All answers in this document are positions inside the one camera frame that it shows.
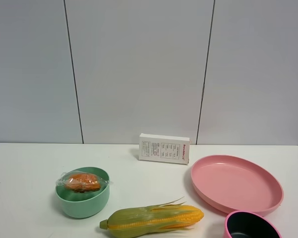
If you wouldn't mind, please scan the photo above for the orange pastry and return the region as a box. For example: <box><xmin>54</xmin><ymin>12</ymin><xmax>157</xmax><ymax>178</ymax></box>
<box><xmin>56</xmin><ymin>171</ymin><xmax>110</xmax><ymax>193</ymax></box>

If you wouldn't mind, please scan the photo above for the white printed cardboard box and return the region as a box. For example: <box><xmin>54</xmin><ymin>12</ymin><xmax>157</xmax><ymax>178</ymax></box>
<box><xmin>138</xmin><ymin>133</ymin><xmax>190</xmax><ymax>165</ymax></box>

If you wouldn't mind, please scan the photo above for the green plastic bowl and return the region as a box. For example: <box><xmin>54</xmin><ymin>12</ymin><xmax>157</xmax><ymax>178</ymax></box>
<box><xmin>55</xmin><ymin>167</ymin><xmax>110</xmax><ymax>219</ymax></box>

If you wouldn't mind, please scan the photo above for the toy corn cob with husk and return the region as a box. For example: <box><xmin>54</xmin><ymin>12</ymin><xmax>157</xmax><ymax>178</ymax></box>
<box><xmin>99</xmin><ymin>200</ymin><xmax>204</xmax><ymax>238</ymax></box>

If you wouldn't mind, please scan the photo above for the pink plastic plate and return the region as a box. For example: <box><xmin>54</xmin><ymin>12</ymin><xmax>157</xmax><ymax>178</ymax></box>
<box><xmin>191</xmin><ymin>155</ymin><xmax>284</xmax><ymax>216</ymax></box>

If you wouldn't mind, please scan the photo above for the pink cup with dark interior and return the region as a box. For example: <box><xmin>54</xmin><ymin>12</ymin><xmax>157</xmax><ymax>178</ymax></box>
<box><xmin>223</xmin><ymin>211</ymin><xmax>282</xmax><ymax>238</ymax></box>

